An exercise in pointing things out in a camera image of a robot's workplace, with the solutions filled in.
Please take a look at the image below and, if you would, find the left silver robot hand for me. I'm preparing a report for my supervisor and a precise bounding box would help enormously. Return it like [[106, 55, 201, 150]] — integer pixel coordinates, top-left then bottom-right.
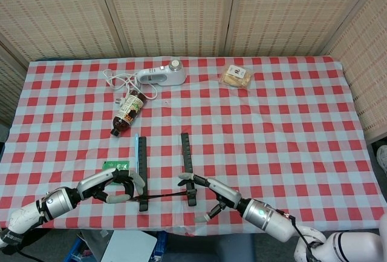
[[76, 167, 146, 205]]

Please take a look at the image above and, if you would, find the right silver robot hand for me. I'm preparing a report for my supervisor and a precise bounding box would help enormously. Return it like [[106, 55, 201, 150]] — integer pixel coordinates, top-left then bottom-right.
[[177, 172, 242, 224]]

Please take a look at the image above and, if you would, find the black folding stand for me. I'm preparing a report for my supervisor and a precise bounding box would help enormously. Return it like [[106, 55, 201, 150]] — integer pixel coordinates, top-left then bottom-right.
[[132, 133, 198, 213]]

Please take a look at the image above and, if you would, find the red white checkered tablecloth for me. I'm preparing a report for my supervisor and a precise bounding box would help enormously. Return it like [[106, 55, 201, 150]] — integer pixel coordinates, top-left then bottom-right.
[[0, 55, 382, 237]]

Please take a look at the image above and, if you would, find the green tea sachet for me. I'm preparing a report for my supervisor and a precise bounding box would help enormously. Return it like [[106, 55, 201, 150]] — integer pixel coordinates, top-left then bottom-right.
[[102, 159, 131, 186]]

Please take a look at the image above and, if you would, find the light blue toothbrush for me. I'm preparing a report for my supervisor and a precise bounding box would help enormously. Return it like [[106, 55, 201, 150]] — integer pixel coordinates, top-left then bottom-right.
[[133, 134, 140, 174]]

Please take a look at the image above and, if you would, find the blue plastic crate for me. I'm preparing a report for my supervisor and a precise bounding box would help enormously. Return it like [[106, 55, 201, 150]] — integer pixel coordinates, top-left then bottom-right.
[[68, 231, 167, 262]]

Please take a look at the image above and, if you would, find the white flat board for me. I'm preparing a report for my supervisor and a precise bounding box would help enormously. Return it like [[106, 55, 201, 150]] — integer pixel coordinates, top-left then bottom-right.
[[99, 230, 158, 262]]

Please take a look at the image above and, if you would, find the brown tea bottle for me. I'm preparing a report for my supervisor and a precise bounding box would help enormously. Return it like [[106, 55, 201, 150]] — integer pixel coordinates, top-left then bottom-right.
[[110, 90, 148, 137]]

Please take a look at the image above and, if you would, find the packaged bread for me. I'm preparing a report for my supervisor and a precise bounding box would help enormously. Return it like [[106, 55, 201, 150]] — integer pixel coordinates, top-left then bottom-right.
[[219, 64, 254, 91]]

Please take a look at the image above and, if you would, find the narrow bamboo screen panel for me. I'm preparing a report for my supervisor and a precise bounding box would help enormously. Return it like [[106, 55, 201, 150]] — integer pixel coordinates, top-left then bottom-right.
[[0, 40, 31, 126], [322, 0, 387, 145]]

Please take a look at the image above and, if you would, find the white handheld appliance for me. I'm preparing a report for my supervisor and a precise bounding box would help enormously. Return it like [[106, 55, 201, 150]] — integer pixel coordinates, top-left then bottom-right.
[[137, 59, 187, 87]]

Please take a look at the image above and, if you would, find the white shoe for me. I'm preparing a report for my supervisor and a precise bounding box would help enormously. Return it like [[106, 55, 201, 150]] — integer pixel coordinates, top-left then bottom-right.
[[376, 145, 387, 175]]

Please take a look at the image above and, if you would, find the wide bamboo folding screen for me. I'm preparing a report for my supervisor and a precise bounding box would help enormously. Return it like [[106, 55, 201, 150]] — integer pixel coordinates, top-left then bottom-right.
[[0, 0, 377, 63]]

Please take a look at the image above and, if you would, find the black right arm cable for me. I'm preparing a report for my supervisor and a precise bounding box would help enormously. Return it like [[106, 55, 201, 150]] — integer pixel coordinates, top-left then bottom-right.
[[276, 209, 317, 262]]

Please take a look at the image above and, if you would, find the white power cable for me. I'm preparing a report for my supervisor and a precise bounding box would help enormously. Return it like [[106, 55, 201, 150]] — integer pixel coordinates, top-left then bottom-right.
[[102, 68, 158, 105]]

